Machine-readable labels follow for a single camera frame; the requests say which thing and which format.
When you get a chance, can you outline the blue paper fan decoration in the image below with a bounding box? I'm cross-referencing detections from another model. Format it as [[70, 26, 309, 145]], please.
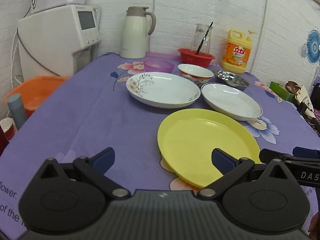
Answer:
[[305, 29, 320, 63]]

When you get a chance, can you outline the clear glass jar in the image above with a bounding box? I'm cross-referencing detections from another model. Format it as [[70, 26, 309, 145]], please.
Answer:
[[191, 23, 213, 54]]

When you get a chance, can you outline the purple plastic bowl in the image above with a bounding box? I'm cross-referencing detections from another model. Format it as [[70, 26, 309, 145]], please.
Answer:
[[143, 59, 174, 73]]

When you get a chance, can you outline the white water dispenser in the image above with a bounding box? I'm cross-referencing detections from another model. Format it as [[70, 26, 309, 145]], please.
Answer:
[[17, 4, 101, 80]]

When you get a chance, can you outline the yellow plastic plate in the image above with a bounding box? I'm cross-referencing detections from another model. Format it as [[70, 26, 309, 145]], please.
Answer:
[[157, 108, 260, 189]]

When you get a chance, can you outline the stainless steel bowl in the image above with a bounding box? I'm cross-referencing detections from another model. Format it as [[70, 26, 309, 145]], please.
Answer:
[[214, 70, 251, 91]]

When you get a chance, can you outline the white floral ceramic plate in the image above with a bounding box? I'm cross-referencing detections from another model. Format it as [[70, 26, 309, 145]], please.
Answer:
[[126, 72, 201, 109]]

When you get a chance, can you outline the yellow dish soap bottle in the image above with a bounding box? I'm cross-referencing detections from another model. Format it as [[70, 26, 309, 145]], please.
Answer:
[[221, 29, 256, 74]]

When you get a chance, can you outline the white thermos jug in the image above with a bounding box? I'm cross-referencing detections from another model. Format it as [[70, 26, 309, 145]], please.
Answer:
[[120, 7, 156, 59]]

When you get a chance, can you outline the green box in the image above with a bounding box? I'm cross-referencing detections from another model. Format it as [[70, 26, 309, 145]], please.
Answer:
[[270, 81, 296, 103]]

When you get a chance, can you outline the red patterned ceramic bowl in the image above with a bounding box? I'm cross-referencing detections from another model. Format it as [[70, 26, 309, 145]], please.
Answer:
[[178, 63, 214, 87]]

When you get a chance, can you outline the beige printed bag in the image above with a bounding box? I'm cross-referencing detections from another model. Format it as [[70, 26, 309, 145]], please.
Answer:
[[295, 85, 315, 119]]

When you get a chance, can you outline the orange plastic basin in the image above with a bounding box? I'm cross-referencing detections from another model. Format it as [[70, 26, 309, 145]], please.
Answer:
[[4, 76, 69, 117]]

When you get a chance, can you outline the black container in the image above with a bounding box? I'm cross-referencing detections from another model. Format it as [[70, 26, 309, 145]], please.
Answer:
[[310, 83, 320, 107]]

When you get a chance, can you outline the red plastic basket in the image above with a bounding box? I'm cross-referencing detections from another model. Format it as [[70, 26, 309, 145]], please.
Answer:
[[178, 48, 215, 68]]

